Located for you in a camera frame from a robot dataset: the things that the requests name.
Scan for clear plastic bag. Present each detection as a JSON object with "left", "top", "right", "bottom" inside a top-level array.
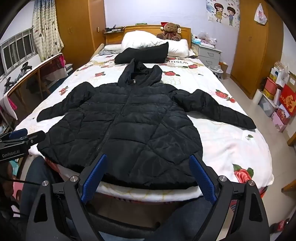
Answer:
[{"left": 199, "top": 31, "right": 218, "bottom": 46}]

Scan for patterned curtain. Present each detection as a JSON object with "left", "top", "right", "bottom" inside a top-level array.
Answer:
[{"left": 32, "top": 0, "right": 65, "bottom": 63}]

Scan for wooden wardrobe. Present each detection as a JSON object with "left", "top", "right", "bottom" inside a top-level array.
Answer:
[
  {"left": 231, "top": 0, "right": 285, "bottom": 99},
  {"left": 55, "top": 0, "right": 107, "bottom": 70}
]

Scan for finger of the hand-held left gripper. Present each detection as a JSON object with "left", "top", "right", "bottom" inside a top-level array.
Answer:
[
  {"left": 0, "top": 128, "right": 28, "bottom": 142},
  {"left": 22, "top": 130, "right": 46, "bottom": 146}
]

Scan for pile of gift boxes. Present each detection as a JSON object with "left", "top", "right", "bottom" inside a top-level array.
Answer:
[{"left": 258, "top": 61, "right": 296, "bottom": 133}]

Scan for grey nightstand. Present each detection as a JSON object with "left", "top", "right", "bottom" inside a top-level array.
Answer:
[{"left": 198, "top": 44, "right": 220, "bottom": 68}]

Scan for headboard shelf with clutter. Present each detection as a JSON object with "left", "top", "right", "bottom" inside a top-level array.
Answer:
[{"left": 103, "top": 25, "right": 125, "bottom": 34}]

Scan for brown teddy bear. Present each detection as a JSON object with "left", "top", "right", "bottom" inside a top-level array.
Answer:
[{"left": 157, "top": 22, "right": 181, "bottom": 42}]

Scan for person's legs in jeans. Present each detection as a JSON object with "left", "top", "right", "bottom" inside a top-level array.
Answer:
[{"left": 18, "top": 156, "right": 234, "bottom": 241}]

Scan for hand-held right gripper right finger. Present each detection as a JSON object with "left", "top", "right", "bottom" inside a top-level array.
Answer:
[{"left": 190, "top": 153, "right": 271, "bottom": 241}]

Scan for black pillow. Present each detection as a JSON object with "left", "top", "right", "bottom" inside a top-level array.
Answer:
[{"left": 114, "top": 42, "right": 169, "bottom": 64}]

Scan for cardboard box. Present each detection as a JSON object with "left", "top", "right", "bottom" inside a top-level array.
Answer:
[{"left": 218, "top": 61, "right": 228, "bottom": 80}]

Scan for window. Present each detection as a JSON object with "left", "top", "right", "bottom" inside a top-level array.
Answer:
[{"left": 0, "top": 28, "right": 37, "bottom": 77}]

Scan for beige bed side rail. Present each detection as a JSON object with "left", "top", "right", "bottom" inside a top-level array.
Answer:
[{"left": 89, "top": 43, "right": 106, "bottom": 58}]

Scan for black cable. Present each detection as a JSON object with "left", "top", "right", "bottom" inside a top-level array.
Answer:
[{"left": 0, "top": 175, "right": 44, "bottom": 186}]

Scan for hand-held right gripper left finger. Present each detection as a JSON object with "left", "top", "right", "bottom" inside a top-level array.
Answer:
[{"left": 27, "top": 153, "right": 108, "bottom": 241}]

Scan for black hooded puffer jacket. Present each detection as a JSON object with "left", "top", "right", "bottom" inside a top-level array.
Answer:
[{"left": 36, "top": 58, "right": 257, "bottom": 190}]

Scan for white paper roll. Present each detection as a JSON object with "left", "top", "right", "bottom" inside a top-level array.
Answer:
[{"left": 253, "top": 89, "right": 264, "bottom": 105}]

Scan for wooden bed headboard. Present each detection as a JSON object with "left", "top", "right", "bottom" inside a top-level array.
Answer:
[{"left": 104, "top": 24, "right": 192, "bottom": 49}]

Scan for grey cloth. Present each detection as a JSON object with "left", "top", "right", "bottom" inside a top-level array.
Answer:
[{"left": 99, "top": 44, "right": 122, "bottom": 55}]

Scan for white floral bed blanket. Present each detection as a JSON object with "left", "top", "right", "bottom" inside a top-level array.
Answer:
[{"left": 14, "top": 45, "right": 274, "bottom": 202}]

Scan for cartoon couple wall poster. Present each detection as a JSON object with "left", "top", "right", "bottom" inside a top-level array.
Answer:
[{"left": 206, "top": 0, "right": 241, "bottom": 29}]

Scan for hanging white plastic bag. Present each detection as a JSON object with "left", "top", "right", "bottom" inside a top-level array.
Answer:
[{"left": 254, "top": 3, "right": 268, "bottom": 25}]

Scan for red slipper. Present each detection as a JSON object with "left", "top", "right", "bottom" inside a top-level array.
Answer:
[{"left": 269, "top": 220, "right": 289, "bottom": 233}]

